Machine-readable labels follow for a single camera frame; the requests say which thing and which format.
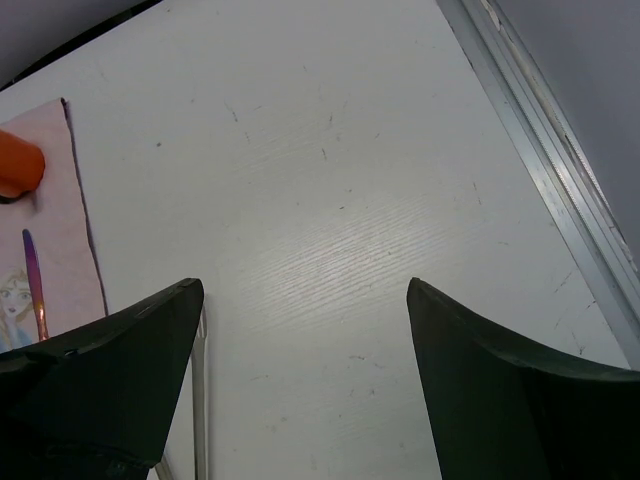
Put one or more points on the aluminium table edge rail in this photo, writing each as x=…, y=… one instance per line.
x=555, y=161

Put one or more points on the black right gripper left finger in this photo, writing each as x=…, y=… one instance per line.
x=97, y=402

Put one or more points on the purple iridescent knife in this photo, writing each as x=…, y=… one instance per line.
x=35, y=284

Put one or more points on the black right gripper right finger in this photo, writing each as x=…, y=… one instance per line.
x=502, y=406

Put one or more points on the orange mug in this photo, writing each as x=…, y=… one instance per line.
x=22, y=167

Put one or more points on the pink printed placemat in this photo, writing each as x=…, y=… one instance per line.
x=54, y=215

